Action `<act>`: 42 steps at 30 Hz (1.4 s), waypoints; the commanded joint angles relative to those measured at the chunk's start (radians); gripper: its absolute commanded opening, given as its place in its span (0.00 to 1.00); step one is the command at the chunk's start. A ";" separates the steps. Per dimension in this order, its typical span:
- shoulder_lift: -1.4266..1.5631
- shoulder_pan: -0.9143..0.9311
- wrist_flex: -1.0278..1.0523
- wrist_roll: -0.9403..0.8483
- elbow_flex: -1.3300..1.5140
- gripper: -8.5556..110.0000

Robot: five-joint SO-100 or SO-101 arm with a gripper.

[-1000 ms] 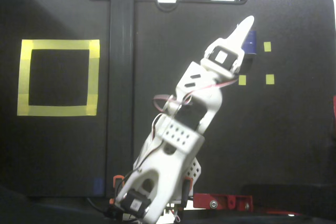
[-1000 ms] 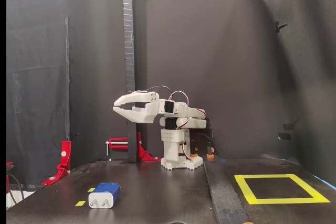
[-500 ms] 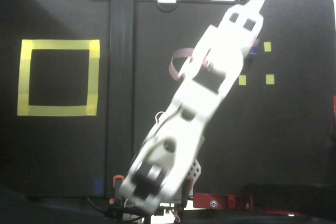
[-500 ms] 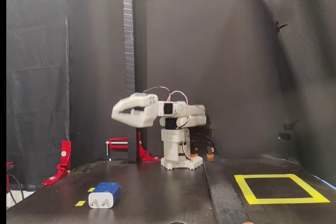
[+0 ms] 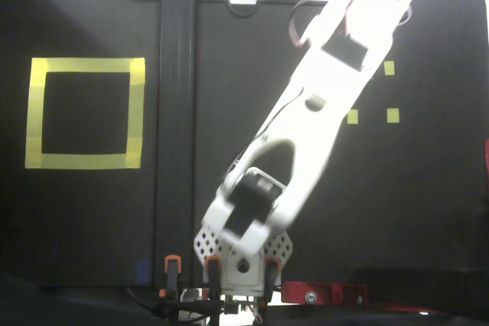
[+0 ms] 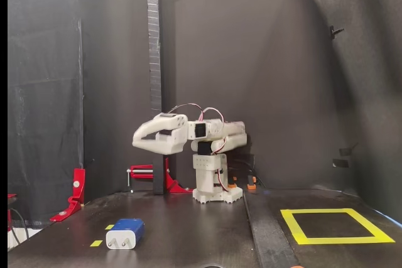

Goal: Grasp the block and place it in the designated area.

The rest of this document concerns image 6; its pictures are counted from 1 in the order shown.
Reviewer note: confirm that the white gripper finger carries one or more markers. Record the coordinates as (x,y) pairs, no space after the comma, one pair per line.
(147,144)
(157,123)

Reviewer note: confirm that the red angle bracket with bolts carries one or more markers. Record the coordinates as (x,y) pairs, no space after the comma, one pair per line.
(78,186)

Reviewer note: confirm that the orange black table clamp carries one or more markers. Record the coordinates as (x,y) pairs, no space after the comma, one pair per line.
(251,184)

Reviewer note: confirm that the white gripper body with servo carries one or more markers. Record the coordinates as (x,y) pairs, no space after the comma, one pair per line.
(172,137)

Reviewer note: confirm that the black tape patch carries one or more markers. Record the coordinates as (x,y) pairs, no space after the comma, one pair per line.
(340,163)

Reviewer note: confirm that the red clamp part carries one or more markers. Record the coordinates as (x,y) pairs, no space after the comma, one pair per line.
(12,196)

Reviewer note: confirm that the black cloth backdrop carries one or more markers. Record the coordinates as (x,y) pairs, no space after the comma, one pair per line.
(282,76)

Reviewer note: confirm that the small yellow tape marker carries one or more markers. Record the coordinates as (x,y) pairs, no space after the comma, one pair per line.
(96,243)
(109,227)

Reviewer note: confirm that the black mesh curtain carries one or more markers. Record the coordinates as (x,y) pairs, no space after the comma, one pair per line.
(44,92)

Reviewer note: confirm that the yellow tape square outline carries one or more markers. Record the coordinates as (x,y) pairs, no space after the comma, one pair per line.
(314,240)

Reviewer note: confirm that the black vertical post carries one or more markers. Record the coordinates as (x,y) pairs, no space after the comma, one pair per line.
(155,61)

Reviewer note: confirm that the black flat divider strip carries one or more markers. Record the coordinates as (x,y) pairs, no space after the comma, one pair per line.
(267,239)

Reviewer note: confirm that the orange black spring clamp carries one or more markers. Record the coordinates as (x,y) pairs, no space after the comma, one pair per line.
(296,266)

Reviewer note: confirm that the red screw clamp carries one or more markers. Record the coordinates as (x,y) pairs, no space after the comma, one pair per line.
(141,167)

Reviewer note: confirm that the blue white USB charger block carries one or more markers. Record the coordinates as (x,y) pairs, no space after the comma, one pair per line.
(125,225)

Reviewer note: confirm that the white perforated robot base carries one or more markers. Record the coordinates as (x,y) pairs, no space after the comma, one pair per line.
(232,197)

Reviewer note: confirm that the small black clip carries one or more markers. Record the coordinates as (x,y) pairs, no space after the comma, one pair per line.
(335,31)

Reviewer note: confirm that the orange black base clamp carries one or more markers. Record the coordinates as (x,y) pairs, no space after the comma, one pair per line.
(232,185)

